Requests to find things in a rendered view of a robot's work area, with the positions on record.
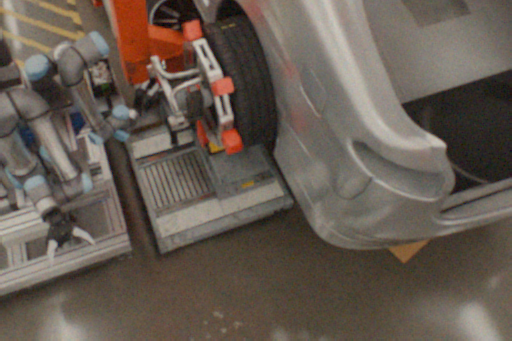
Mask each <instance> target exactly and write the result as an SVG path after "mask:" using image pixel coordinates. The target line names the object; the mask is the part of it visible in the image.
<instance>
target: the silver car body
mask: <svg viewBox="0 0 512 341"><path fill-rule="evenodd" d="M218 1H219V0H194V2H195V4H196V6H197V8H198V10H199V12H200V14H201V15H202V17H203V19H204V23H205V24H209V23H212V22H213V20H214V12H215V8H216V5H217V2H218ZM237 1H238V2H239V3H240V4H241V5H242V7H243V8H244V9H245V11H246V12H247V14H248V16H249V17H250V19H251V21H252V23H253V25H254V27H255V29H256V31H257V34H258V36H259V39H260V41H261V44H262V46H263V49H264V52H265V55H266V57H267V61H268V64H269V68H270V72H271V80H272V85H273V90H274V96H275V102H276V111H277V142H276V147H275V153H274V156H275V158H276V160H277V162H278V164H279V166H280V167H281V169H282V171H283V174H284V176H285V177H286V179H287V181H288V183H289V185H290V187H291V189H292V191H293V192H294V194H295V196H296V198H297V200H298V202H299V204H300V206H301V208H302V210H303V212H304V214H305V216H306V217H307V219H308V221H309V223H310V225H311V226H312V228H313V229H314V231H315V232H316V233H317V234H318V235H319V236H320V237H321V238H322V239H324V240H326V241H327V242H329V243H331V244H334V245H337V246H340V247H345V248H351V249H352V250H371V249H382V248H389V247H395V246H400V245H405V244H409V243H414V242H417V241H421V240H423V241H426V240H429V239H433V238H436V237H439V236H443V235H448V234H452V233H457V232H461V231H465V230H468V229H472V228H475V227H480V226H483V225H486V224H489V223H492V222H494V223H495V222H499V221H502V220H505V219H508V218H510V217H512V0H237Z"/></svg>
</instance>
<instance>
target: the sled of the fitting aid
mask: <svg viewBox="0 0 512 341"><path fill-rule="evenodd" d="M192 136H193V139H194V141H195V143H196V146H197V148H198V150H199V153H200V155H201V157H202V160H203V162H204V167H205V169H206V171H207V174H208V176H209V179H210V181H211V183H212V186H213V188H214V190H215V193H216V195H217V197H218V200H219V202H221V201H224V200H227V199H230V198H233V197H236V196H239V195H242V194H245V193H248V192H250V191H253V190H256V189H259V188H262V187H265V186H268V185H271V184H274V183H276V178H277V176H276V174H275V172H274V170H273V168H272V166H271V165H270V163H269V161H268V159H267V157H266V155H265V153H264V151H263V149H262V147H261V145H260V144H258V145H259V147H260V149H261V151H262V153H263V155H264V157H265V159H266V161H267V163H268V165H269V170H267V171H264V172H261V173H258V174H255V175H252V176H250V177H247V178H244V179H241V180H238V181H235V182H232V183H229V184H226V185H223V186H221V184H220V181H219V179H218V177H217V175H216V172H215V170H214V168H213V165H212V163H211V161H210V158H209V156H208V154H207V152H206V150H205V148H203V146H202V144H201V141H200V139H199V137H198V129H197V127H194V128H192Z"/></svg>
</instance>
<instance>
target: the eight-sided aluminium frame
mask: <svg viewBox="0 0 512 341"><path fill-rule="evenodd" d="M183 48H184V69H185V71H189V70H193V69H196V66H197V57H198V58H199V60H200V62H201V64H202V66H203V68H204V72H205V74H206V77H207V80H208V83H209V86H210V90H211V94H212V97H213V101H214V105H215V109H216V113H217V119H218V128H217V127H216V125H215V123H214V121H213V119H212V117H211V115H210V113H209V110H208V108H207V107H204V111H205V113H206V115H207V120H208V122H209V124H210V126H211V128H212V129H209V128H208V125H207V123H206V122H205V120H204V119H203V120H200V121H201V123H202V124H203V126H204V131H205V133H206V137H207V138H208V140H209V141H211V142H212V143H214V144H215V145H216V146H218V148H222V147H224V146H223V144H222V143H221V132H223V131H224V128H225V125H226V130H229V129H233V123H234V121H233V114H232V112H231V108H230V104H229V100H228V96H227V94H225V95H221V97H222V101H223V105H224V109H225V112H222V109H221V105H220V101H219V97H215V96H214V93H213V90H212V87H211V82H213V81H215V80H219V79H222V78H223V75H222V72H221V69H220V67H218V65H217V63H216V61H215V60H214V58H213V56H212V54H211V52H210V50H209V48H208V46H207V43H206V41H205V40H204V39H199V40H196V41H192V42H186V41H185V42H183ZM190 50H191V55H192V63H191V64H190V55H189V51H190ZM202 51H204V54H205V56H206V58H208V60H209V61H210V63H211V67H212V70H210V68H209V66H208V64H207V62H206V61H205V59H204V55H203V53H202Z"/></svg>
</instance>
